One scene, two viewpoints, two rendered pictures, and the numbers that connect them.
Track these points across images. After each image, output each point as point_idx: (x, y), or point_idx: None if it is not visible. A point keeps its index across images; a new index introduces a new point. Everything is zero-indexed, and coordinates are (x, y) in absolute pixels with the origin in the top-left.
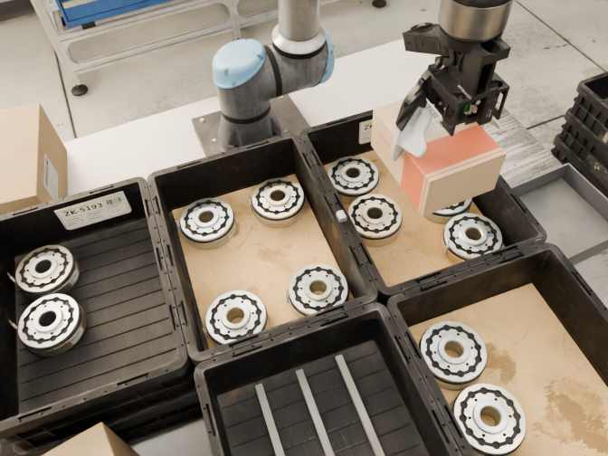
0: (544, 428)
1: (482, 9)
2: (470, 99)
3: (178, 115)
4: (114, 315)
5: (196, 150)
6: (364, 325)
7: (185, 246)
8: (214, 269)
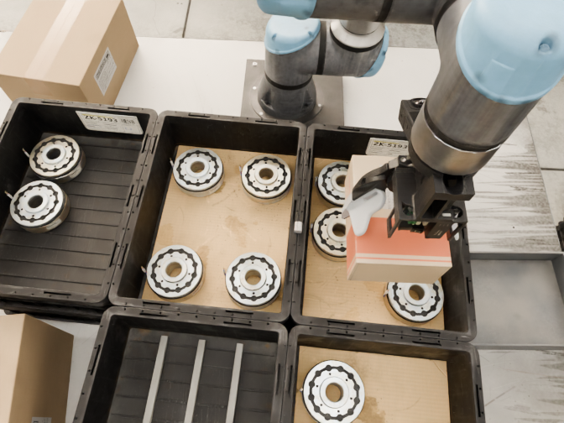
0: None
1: (451, 148)
2: (415, 218)
3: (242, 49)
4: (90, 219)
5: (240, 89)
6: (266, 335)
7: (173, 184)
8: (185, 216)
